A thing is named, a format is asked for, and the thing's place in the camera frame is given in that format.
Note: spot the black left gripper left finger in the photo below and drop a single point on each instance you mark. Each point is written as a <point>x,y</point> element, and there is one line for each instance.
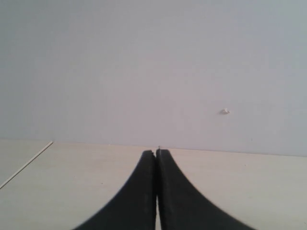
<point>134,205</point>

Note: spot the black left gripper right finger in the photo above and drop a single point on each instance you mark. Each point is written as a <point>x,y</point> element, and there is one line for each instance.
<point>182,206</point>

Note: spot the white wall hook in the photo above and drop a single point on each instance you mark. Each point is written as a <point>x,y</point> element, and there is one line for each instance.
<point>224,111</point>

